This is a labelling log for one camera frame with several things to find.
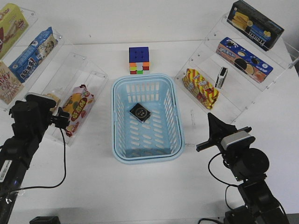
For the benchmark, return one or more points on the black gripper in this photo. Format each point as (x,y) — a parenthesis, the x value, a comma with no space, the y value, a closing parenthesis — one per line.
(32,119)
(217,131)

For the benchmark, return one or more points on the brown bread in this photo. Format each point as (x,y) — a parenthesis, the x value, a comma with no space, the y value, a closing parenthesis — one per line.
(56,99)

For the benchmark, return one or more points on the black tissue pack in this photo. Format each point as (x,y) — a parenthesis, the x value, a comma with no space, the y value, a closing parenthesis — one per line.
(140,112)

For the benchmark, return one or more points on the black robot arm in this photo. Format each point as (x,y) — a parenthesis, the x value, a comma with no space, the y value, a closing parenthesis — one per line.
(248,165)
(15,158)

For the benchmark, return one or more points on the light blue plastic basket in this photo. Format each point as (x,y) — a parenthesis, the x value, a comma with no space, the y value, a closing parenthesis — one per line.
(159,138)

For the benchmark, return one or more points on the beige Pocky box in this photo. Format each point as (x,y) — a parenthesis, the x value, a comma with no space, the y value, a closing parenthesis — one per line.
(10,85)

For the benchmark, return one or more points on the yellow red snack packet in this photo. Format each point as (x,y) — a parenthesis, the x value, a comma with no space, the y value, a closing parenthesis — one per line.
(200,88)

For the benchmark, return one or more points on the blue cookie bag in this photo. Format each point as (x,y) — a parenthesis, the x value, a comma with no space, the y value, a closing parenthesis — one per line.
(27,62)

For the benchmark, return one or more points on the pink strawberry cookie packet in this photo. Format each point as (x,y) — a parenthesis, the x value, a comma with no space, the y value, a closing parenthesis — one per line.
(78,105)

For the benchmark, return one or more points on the clear acrylic left shelf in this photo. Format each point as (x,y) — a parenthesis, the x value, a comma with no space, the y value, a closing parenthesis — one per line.
(60,72)

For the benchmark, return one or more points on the clear acrylic shelf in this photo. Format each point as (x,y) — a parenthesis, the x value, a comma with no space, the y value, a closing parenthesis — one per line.
(239,91)
(60,72)

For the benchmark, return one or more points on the small black white box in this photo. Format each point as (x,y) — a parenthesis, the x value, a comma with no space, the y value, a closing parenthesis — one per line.
(221,77)

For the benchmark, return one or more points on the clear acrylic right shelf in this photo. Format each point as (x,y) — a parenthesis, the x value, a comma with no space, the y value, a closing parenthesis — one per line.
(239,91)

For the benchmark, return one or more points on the blue Oreo cookie box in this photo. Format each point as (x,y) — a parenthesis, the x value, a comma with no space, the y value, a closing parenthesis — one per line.
(243,59)

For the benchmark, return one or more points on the yellow green snack box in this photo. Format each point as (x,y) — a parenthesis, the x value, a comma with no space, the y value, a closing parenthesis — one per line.
(12,25)

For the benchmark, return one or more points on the colourful Rubik's cube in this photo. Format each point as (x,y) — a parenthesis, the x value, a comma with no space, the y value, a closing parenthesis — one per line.
(139,60)

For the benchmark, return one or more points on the black Tanza cookie box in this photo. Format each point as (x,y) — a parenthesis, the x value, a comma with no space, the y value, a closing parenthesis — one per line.
(254,25)

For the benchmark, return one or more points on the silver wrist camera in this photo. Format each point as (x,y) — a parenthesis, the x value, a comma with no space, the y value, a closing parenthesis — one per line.
(238,137)
(41,99)

